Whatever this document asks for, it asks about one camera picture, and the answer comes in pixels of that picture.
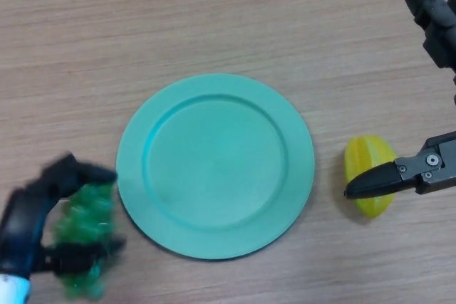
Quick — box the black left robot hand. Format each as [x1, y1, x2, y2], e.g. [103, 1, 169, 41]
[0, 152, 128, 304]

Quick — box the yellow starfruit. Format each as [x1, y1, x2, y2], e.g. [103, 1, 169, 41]
[343, 133, 398, 219]

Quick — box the green plastic grape bunch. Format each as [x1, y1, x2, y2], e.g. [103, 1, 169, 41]
[53, 179, 122, 300]

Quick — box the round green plate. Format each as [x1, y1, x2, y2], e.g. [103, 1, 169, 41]
[116, 73, 316, 261]

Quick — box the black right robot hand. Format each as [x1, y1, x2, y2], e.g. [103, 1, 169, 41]
[343, 0, 456, 200]

